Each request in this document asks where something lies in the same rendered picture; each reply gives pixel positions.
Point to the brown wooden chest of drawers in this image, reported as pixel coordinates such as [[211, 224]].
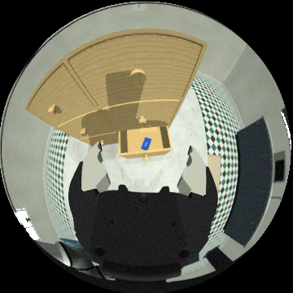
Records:
[[104, 38]]

